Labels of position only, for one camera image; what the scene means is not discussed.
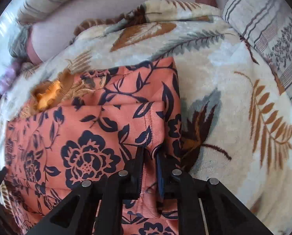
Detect cream leaf-print blanket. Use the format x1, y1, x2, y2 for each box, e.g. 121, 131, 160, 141
0, 0, 292, 226

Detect striped floral flat pillow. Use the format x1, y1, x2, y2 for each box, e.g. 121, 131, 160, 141
221, 0, 292, 106

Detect orange floral dress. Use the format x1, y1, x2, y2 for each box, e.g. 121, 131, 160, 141
4, 56, 183, 235

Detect grey pillow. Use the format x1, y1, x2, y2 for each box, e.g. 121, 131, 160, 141
9, 26, 32, 58

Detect purple floral cloth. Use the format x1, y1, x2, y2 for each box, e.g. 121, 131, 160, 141
3, 62, 23, 85

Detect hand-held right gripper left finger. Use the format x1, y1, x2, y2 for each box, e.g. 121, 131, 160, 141
26, 147, 146, 235

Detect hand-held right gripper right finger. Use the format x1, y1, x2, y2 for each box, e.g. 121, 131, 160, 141
156, 152, 274, 235

